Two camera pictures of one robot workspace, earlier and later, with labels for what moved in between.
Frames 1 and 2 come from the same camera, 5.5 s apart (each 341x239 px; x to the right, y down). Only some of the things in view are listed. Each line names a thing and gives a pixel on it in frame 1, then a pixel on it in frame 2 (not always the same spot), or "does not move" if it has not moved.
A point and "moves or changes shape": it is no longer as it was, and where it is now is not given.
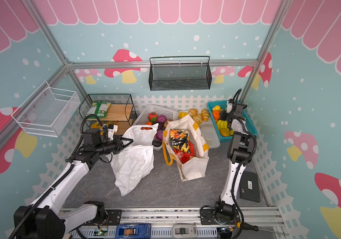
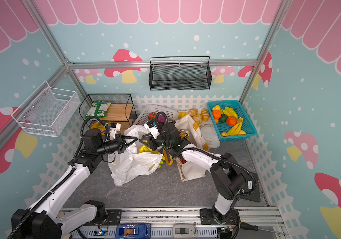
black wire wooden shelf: x=113 y=109 does not move
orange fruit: x=216 y=114 does not move
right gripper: x=236 y=110 → x=152 y=140
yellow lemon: x=216 y=108 does not move
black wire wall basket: x=179 y=73 does not move
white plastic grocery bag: x=133 y=164 moves or changes shape
